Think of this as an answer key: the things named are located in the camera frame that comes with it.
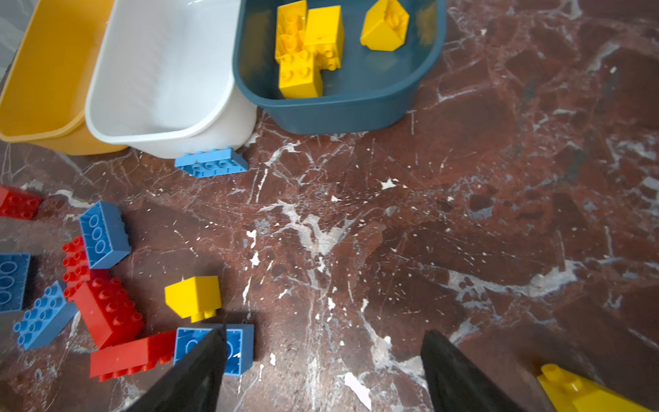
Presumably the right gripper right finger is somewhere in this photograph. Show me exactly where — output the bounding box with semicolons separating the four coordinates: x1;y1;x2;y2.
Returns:
420;330;522;412

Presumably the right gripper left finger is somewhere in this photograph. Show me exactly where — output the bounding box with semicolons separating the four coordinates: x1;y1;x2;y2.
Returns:
128;325;228;411

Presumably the small yellow brick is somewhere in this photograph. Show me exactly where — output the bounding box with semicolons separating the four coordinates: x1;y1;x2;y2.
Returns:
164;276;222;323

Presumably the blue brick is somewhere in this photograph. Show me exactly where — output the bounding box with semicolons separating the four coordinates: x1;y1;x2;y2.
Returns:
173;324;255;377
0;253;31;313
174;148;249;179
79;201;132;270
13;280;78;350

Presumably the yellow sloped brick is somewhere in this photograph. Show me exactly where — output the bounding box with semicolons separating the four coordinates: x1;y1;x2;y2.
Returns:
360;0;410;52

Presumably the yellow long brick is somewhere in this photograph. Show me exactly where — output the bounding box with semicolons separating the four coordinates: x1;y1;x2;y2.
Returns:
275;0;307;64

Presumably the red brick lower middle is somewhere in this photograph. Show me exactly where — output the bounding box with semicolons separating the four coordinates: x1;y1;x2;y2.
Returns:
89;331;176;382

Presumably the red brick upper left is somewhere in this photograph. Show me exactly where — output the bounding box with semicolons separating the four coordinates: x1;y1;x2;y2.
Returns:
62;236;110;302

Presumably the blue brick by white bin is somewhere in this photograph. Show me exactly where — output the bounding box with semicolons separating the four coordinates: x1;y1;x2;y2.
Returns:
174;148;249;179

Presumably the small red brick left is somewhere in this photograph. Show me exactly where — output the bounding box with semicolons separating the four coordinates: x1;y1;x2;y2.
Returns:
1;185;43;221

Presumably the white plastic bin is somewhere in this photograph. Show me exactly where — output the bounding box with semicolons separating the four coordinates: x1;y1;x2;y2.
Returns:
85;0;257;159

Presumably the teal plastic bin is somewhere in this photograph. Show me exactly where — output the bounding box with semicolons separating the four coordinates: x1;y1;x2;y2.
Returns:
233;1;446;135

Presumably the yellow plastic bin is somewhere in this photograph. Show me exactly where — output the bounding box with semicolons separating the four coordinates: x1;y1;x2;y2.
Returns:
1;0;123;156

